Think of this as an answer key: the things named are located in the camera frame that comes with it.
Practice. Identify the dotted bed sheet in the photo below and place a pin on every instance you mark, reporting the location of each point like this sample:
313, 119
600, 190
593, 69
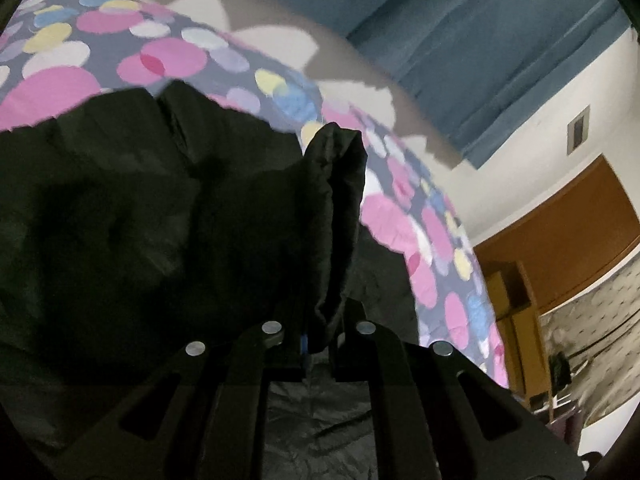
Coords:
165, 60

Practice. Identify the black jacket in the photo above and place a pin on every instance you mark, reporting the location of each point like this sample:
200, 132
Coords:
150, 210

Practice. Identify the small dark object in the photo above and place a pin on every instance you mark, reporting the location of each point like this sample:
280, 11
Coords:
560, 366

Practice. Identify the blue curtain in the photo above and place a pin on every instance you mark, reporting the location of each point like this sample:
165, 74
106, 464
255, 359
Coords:
450, 35

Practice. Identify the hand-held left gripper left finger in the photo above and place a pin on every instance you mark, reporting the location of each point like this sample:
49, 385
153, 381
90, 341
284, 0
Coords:
303, 348

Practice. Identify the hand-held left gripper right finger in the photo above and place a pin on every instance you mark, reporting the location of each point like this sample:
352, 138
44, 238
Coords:
350, 357

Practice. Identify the wooden bedside cabinet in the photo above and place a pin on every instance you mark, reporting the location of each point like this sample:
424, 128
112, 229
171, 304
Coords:
520, 340

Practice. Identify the wooden door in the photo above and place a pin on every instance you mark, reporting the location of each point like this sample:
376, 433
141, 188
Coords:
560, 240

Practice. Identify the wall panel box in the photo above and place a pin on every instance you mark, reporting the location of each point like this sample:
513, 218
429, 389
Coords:
578, 129

